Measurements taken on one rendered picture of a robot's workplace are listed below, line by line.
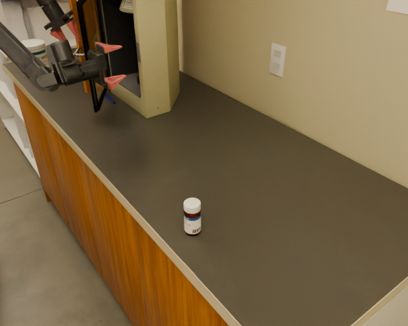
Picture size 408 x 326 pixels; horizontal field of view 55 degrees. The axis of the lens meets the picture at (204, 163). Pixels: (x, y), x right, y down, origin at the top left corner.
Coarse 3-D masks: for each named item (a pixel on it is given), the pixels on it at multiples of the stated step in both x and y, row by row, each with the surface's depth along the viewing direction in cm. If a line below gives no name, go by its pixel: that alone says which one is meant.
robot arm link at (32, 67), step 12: (0, 24) 114; (0, 36) 114; (12, 36) 115; (0, 48) 115; (12, 48) 115; (24, 48) 116; (12, 60) 116; (24, 60) 115; (36, 60) 116; (24, 72) 116; (36, 72) 116; (48, 72) 116; (36, 84) 116
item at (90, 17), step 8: (88, 0) 138; (88, 8) 138; (96, 8) 151; (80, 16) 127; (88, 16) 137; (96, 16) 151; (80, 24) 128; (88, 24) 137; (96, 24) 150; (88, 32) 137; (96, 32) 150; (88, 40) 136; (96, 40) 149; (104, 72) 162; (96, 88) 147; (96, 112) 147
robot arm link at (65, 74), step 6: (66, 60) 117; (60, 66) 116; (66, 66) 117; (72, 66) 118; (60, 72) 117; (66, 72) 116; (72, 72) 117; (78, 72) 118; (60, 78) 118; (66, 78) 116; (72, 78) 117; (78, 78) 119; (66, 84) 119
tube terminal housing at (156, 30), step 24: (144, 0) 132; (168, 0) 142; (144, 24) 136; (168, 24) 145; (144, 48) 140; (168, 48) 148; (144, 72) 144; (168, 72) 151; (120, 96) 168; (144, 96) 149; (168, 96) 156
